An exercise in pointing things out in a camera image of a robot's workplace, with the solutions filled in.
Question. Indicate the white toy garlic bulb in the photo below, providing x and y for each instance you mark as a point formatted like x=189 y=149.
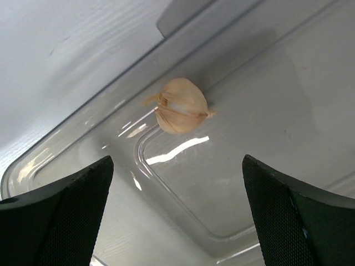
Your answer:
x=180 y=106

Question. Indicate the clear grey plastic bin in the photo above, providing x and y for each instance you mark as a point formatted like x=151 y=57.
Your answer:
x=281 y=80

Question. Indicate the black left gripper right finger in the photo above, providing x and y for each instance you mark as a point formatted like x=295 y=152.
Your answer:
x=298 y=223

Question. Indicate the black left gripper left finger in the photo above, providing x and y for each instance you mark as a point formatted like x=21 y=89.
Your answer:
x=56 y=224

